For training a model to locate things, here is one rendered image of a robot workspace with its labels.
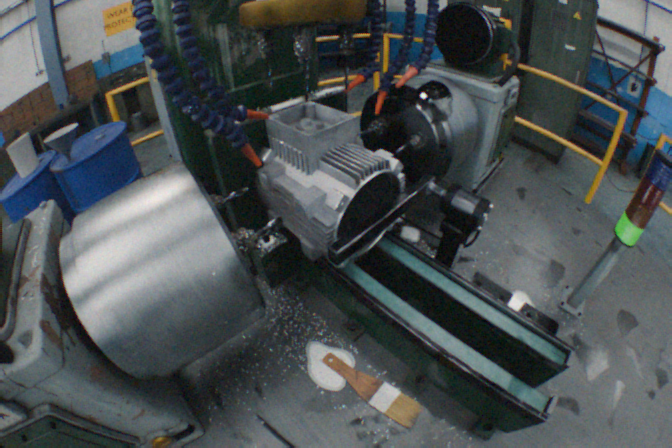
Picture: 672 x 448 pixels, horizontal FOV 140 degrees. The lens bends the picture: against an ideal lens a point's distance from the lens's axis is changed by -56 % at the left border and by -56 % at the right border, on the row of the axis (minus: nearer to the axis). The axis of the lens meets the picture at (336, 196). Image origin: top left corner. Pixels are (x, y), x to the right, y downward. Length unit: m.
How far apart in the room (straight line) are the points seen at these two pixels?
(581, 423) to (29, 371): 0.81
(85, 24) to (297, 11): 5.27
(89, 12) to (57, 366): 5.40
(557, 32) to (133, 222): 3.39
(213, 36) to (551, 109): 3.24
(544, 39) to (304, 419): 3.42
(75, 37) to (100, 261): 5.32
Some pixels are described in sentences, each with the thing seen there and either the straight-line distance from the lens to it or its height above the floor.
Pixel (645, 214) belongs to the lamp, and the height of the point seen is 1.11.
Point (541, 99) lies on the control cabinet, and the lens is 3.42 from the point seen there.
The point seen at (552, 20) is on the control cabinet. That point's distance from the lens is 3.37.
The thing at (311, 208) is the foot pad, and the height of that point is 1.06.
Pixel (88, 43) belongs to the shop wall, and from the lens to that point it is 5.49.
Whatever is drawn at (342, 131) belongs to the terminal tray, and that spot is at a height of 1.13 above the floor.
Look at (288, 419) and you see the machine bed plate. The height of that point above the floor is 0.80.
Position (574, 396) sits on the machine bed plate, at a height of 0.80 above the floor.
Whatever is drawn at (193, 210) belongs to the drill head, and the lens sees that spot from 0.29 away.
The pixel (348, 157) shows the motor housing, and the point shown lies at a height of 1.11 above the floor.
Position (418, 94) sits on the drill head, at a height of 1.15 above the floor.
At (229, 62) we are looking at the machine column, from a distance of 0.58.
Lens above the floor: 1.31
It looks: 38 degrees down
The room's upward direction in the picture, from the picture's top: 2 degrees counter-clockwise
